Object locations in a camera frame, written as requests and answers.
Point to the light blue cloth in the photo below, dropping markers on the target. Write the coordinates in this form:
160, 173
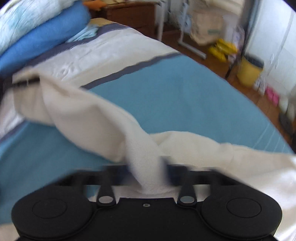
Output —
84, 32

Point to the white side table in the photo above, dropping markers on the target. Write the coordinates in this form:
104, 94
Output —
161, 23

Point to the blue pillow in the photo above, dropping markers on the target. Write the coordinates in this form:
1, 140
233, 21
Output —
46, 37

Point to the brown paper bag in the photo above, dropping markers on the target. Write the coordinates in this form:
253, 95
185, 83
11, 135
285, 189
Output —
208, 25

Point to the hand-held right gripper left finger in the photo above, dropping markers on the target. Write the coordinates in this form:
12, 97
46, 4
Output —
105, 185

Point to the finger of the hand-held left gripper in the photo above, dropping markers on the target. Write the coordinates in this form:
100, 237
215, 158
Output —
25, 82

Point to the clear plastic packaging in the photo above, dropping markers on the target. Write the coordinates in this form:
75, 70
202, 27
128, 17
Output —
235, 34

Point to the wooden nightstand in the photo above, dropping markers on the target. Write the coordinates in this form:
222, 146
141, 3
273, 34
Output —
129, 16

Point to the blue patterned plastic bag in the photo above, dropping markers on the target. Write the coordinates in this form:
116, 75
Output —
187, 22

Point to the white fleece robe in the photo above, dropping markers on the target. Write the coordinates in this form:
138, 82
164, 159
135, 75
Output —
92, 111

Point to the white wardrobe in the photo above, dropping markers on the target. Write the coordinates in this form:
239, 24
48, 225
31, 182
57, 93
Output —
272, 34

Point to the pink slipper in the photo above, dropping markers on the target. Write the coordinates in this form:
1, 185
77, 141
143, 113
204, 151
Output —
269, 92
274, 99

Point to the yellow trash bin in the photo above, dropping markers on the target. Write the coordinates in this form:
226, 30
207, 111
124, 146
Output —
248, 71

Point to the light blue quilted blanket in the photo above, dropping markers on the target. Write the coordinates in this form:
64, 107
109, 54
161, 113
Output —
23, 18

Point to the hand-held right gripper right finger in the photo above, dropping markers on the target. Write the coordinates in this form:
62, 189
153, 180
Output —
187, 185

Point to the yellow plastic bag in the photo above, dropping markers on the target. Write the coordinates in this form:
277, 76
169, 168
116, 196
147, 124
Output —
222, 49

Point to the black metal clothes rack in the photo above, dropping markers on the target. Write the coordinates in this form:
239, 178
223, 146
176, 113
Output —
231, 67

